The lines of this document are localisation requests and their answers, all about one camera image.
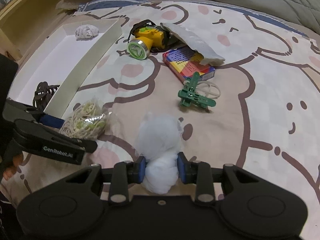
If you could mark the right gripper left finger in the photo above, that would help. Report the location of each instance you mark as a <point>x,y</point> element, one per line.
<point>139,170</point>

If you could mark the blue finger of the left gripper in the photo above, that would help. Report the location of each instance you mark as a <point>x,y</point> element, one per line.
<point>51,121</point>

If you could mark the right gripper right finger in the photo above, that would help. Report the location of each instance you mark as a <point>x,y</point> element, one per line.
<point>184,169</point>

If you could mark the brown plastic hair claw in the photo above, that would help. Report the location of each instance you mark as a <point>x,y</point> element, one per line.
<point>43,95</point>

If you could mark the white cotton wad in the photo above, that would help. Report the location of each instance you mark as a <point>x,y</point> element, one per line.
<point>159,141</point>

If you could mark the green plastic clothespin with cord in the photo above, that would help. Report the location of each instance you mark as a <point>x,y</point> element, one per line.
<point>199,93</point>

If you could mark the white grey yarn ball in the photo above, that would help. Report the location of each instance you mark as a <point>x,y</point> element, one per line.
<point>86,32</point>

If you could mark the colourful playing card box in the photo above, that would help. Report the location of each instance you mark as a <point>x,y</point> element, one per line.
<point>184,62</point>

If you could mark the silver foil pouch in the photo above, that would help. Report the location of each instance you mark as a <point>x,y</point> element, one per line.
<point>195,43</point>

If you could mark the yellow headlamp with black strap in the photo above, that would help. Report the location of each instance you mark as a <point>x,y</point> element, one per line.
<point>146,37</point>

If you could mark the person's left hand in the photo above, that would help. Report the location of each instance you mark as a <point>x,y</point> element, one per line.
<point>9,172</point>

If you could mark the white shallow cardboard tray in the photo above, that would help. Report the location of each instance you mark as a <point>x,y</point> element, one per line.
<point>65,61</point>

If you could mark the cartoon bear print sheet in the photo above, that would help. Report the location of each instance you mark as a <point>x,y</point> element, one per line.
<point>266,119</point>

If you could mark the wooden headboard shelf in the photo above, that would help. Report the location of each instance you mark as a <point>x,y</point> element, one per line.
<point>23,22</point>

